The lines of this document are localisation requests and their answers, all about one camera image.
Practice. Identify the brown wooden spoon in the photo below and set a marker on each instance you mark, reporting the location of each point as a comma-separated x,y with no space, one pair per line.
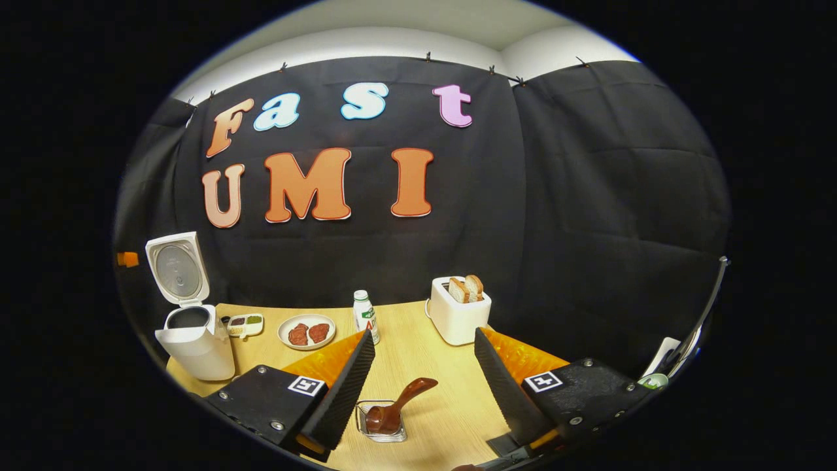
399,405

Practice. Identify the red meat piece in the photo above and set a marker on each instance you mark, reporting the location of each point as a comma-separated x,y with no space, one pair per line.
298,335
319,332

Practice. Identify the white round plate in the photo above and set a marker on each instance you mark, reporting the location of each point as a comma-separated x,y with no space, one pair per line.
306,319

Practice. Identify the white flat object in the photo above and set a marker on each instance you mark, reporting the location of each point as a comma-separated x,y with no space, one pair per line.
662,353

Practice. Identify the white toaster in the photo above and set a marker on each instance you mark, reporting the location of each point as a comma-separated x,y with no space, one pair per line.
458,324

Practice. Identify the row of small backdrop clips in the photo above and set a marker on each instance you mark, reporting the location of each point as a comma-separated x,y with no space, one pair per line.
427,57

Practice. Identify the black backdrop cloth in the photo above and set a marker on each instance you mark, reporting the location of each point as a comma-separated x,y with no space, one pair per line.
575,196

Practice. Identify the small orange tag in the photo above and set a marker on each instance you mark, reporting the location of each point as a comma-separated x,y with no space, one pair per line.
127,259

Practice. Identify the small green bowl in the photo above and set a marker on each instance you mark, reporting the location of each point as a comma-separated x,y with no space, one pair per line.
652,381

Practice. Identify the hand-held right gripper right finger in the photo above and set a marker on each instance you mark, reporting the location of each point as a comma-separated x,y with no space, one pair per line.
507,392

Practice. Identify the small white condiment dish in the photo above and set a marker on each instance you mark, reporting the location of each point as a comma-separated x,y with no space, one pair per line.
245,324

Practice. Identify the white rice cooker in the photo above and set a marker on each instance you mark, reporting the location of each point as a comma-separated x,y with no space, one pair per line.
196,353

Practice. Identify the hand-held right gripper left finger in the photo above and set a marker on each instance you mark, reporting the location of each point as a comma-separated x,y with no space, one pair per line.
340,400

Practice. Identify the white milk bottle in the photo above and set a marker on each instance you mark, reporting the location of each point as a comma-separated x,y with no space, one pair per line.
364,314

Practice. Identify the toast bread slice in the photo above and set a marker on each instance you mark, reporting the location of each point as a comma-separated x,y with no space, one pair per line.
458,290
475,286

